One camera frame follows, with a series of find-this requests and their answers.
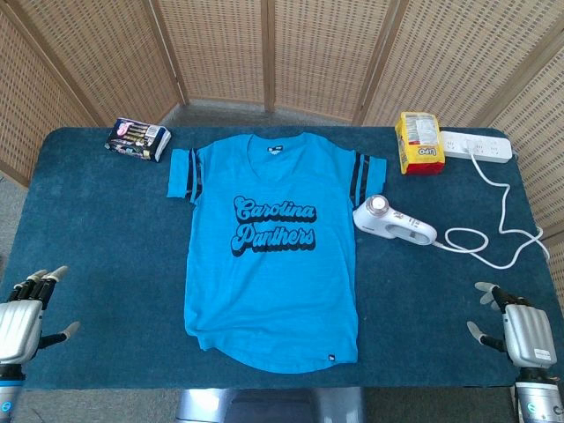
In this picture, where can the yellow red snack bag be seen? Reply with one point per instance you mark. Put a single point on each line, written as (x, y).
(420, 158)

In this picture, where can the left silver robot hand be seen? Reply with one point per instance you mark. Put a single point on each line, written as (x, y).
(20, 321)

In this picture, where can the dark printed pad package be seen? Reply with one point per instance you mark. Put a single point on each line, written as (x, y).
(136, 141)

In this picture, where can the white handheld garment steamer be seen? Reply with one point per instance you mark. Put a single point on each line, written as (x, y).
(374, 220)

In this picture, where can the white power strip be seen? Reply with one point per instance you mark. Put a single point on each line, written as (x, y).
(498, 147)

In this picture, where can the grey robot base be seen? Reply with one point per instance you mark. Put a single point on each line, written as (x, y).
(264, 407)

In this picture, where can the blue Carolina Panthers t-shirt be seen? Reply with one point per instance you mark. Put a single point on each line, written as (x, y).
(273, 286)

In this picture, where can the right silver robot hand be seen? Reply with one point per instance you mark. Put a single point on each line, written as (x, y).
(526, 335)

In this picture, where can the wicker folding screen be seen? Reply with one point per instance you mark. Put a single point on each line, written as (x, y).
(220, 44)

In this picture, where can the teal table mat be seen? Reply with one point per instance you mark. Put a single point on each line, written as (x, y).
(88, 242)

